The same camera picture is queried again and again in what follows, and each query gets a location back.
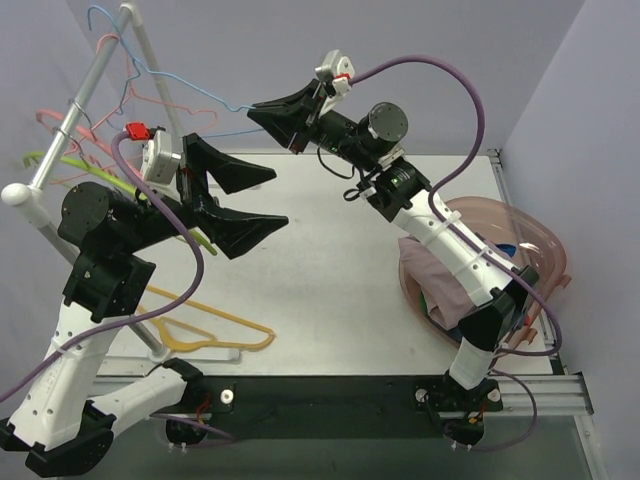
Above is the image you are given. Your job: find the pink translucent plastic basin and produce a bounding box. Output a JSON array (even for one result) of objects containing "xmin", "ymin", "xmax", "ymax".
[{"xmin": 399, "ymin": 196, "xmax": 571, "ymax": 346}]

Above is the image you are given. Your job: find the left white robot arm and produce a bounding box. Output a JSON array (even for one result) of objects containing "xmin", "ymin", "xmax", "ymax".
[{"xmin": 1, "ymin": 134, "xmax": 288, "ymax": 478}]

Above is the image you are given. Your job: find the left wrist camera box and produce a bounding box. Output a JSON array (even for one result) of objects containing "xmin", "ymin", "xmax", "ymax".
[{"xmin": 125, "ymin": 122, "xmax": 181, "ymax": 186}]

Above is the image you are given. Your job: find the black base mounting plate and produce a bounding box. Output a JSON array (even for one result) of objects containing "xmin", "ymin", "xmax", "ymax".
[{"xmin": 164, "ymin": 375, "xmax": 503, "ymax": 443}]

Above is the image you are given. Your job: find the light blue wire hanger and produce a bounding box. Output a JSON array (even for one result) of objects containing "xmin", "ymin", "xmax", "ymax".
[{"xmin": 86, "ymin": 4, "xmax": 264, "ymax": 139}]

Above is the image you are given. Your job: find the pink plastic hanger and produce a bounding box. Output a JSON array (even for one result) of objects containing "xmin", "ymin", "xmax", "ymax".
[{"xmin": 34, "ymin": 108, "xmax": 146, "ymax": 176}]

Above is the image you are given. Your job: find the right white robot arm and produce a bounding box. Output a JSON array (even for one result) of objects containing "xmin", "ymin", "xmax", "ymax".
[{"xmin": 247, "ymin": 80, "xmax": 539, "ymax": 408}]

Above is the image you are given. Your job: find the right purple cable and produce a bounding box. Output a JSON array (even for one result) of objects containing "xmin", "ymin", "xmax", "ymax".
[{"xmin": 349, "ymin": 55, "xmax": 564, "ymax": 451}]

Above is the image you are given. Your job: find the pink wire hanger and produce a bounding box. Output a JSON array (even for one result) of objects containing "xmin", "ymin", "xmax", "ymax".
[{"xmin": 49, "ymin": 35, "xmax": 219, "ymax": 189}]

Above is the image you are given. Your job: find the purple cable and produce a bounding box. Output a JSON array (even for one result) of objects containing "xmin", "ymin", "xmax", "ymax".
[
  {"xmin": 349, "ymin": 55, "xmax": 564, "ymax": 451},
  {"xmin": 0, "ymin": 132, "xmax": 236, "ymax": 446}
]

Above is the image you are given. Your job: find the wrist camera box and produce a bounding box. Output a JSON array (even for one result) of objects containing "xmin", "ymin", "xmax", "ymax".
[
  {"xmin": 314, "ymin": 48, "xmax": 357, "ymax": 114},
  {"xmin": 125, "ymin": 122, "xmax": 181, "ymax": 186}
]

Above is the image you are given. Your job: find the mauve pink tank top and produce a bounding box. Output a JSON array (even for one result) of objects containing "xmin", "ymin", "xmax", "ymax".
[{"xmin": 398, "ymin": 237, "xmax": 474, "ymax": 331}]

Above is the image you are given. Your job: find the blue tank top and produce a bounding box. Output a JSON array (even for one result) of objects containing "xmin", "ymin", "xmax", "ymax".
[{"xmin": 497, "ymin": 243, "xmax": 517, "ymax": 257}]

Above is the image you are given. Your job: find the green tank top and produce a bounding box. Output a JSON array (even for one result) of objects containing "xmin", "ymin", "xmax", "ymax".
[{"xmin": 419, "ymin": 292, "xmax": 428, "ymax": 315}]

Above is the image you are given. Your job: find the silver clothes rack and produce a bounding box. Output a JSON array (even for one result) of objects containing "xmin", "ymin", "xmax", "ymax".
[{"xmin": 0, "ymin": 0, "xmax": 264, "ymax": 362}]

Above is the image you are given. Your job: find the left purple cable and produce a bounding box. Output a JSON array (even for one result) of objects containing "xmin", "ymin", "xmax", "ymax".
[{"xmin": 0, "ymin": 132, "xmax": 236, "ymax": 446}]

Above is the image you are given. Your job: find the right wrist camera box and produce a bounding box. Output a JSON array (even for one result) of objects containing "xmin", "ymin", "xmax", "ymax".
[{"xmin": 314, "ymin": 48, "xmax": 357, "ymax": 114}]

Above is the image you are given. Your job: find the lime green hanger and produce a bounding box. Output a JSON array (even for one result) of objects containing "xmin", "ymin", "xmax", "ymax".
[{"xmin": 22, "ymin": 151, "xmax": 218, "ymax": 256}]

